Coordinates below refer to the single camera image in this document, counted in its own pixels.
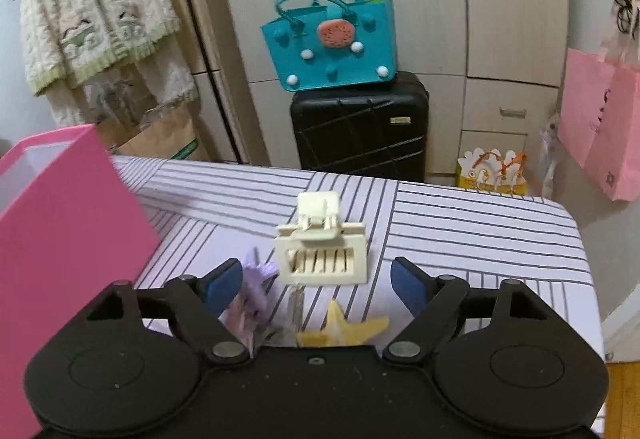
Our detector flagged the white wardrobe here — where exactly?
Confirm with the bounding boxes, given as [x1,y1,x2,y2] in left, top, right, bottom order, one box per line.
[210,0,571,190]

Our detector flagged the pink cardboard box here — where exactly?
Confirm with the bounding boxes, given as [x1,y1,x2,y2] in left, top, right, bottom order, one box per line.
[0,124,162,439]

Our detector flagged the cream claw hair clip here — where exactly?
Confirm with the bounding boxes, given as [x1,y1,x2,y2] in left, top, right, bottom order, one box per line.
[274,191,368,287]

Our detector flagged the black hard suitcase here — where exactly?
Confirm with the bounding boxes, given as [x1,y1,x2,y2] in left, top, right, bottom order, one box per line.
[290,71,430,184]

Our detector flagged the clear plastic bag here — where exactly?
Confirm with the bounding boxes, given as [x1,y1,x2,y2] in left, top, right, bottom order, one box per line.
[540,116,564,200]

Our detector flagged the brown paper bag green label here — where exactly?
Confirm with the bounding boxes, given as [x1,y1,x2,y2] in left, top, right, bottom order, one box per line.
[95,106,203,162]

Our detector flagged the striped white tablecloth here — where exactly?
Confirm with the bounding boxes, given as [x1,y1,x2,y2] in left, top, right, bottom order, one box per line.
[112,156,603,360]

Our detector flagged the cream fluffy pants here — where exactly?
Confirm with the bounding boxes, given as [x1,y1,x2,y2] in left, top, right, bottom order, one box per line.
[47,51,201,130]

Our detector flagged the yellow white gift bag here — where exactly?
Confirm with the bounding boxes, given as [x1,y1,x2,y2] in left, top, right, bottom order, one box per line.
[455,148,528,196]

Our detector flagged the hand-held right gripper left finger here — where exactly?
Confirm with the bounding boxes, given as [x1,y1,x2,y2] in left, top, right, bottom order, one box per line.
[86,258,251,366]

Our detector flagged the teal felt handbag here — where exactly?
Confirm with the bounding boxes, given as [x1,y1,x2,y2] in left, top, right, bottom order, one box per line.
[260,0,398,93]

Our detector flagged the pink paper bag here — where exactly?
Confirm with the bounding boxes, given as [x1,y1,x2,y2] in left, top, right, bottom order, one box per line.
[556,46,640,202]

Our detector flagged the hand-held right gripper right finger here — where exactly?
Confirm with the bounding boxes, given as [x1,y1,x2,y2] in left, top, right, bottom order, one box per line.
[383,257,549,366]

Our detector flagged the yellow starfish hair clip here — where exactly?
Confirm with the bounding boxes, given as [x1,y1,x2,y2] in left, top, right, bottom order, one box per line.
[297,299,391,348]

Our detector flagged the beige tall cabinet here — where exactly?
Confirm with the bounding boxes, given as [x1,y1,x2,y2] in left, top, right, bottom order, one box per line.
[127,0,241,164]

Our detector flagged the purple starfish hair clip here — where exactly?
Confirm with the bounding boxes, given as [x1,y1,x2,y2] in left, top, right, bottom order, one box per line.
[222,246,278,355]

